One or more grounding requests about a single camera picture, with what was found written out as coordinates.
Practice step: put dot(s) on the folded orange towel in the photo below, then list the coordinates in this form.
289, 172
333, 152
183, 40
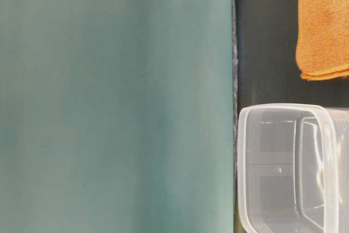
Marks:
322, 45

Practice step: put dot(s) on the clear plastic container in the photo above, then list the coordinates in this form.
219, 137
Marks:
292, 168

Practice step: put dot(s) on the teal backdrop curtain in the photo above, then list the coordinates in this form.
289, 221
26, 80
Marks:
116, 116

